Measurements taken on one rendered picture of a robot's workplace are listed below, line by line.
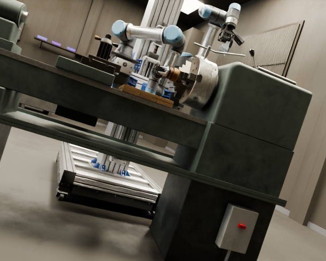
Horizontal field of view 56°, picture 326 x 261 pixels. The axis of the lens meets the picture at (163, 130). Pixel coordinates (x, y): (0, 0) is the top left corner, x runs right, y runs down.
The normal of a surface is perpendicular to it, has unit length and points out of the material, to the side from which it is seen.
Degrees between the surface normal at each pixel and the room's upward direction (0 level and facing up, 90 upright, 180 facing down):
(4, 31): 90
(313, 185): 90
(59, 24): 90
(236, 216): 90
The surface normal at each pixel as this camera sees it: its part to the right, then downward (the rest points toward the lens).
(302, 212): -0.89, -0.29
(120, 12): 0.33, 0.13
